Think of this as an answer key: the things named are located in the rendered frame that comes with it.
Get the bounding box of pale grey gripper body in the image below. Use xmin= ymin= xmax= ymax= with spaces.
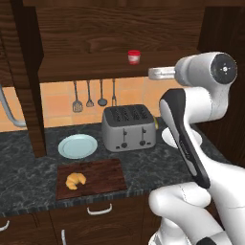
xmin=147 ymin=65 xmax=176 ymax=81

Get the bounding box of red lidded jam jar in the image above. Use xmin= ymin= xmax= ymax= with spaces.
xmin=127 ymin=50 xmax=142 ymax=66

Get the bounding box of dark wooden cutting board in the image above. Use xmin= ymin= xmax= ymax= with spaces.
xmin=56 ymin=158 xmax=128 ymax=201

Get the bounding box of golden croissant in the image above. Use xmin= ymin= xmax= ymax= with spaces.
xmin=65 ymin=172 xmax=87 ymax=191

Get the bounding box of grey serving fork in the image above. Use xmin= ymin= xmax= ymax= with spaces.
xmin=110 ymin=78 xmax=118 ymax=107

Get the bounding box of white bowl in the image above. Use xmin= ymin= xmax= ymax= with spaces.
xmin=161 ymin=126 xmax=203 ymax=149

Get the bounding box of grey ladle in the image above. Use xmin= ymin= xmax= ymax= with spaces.
xmin=97 ymin=78 xmax=108 ymax=107

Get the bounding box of silver four-slot toaster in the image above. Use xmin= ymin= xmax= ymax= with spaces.
xmin=100 ymin=103 xmax=158 ymax=153

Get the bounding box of small grey slotted spatula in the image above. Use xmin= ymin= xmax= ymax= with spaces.
xmin=85 ymin=79 xmax=95 ymax=108

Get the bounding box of wide open dark cupboard door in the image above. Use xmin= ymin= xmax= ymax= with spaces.
xmin=196 ymin=5 xmax=245 ymax=168

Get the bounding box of light blue plate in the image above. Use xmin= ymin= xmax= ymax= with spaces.
xmin=57 ymin=133 xmax=99 ymax=160

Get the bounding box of narrow open dark cupboard door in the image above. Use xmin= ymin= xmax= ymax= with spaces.
xmin=10 ymin=0 xmax=48 ymax=159

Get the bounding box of dark wooden drawer front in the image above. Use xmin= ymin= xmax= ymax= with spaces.
xmin=0 ymin=212 xmax=40 ymax=245
xmin=48 ymin=194 xmax=149 ymax=225

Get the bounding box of grey curved sink tap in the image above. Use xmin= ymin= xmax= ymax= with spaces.
xmin=0 ymin=84 xmax=28 ymax=128

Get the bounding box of dark wooden base cupboard door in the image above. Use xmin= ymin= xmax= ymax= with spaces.
xmin=51 ymin=213 xmax=145 ymax=245

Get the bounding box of dark wooden wall cupboard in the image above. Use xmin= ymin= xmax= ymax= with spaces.
xmin=0 ymin=0 xmax=245 ymax=88

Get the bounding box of white curved drawer handle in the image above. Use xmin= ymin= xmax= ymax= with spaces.
xmin=0 ymin=219 xmax=11 ymax=233
xmin=86 ymin=203 xmax=114 ymax=216

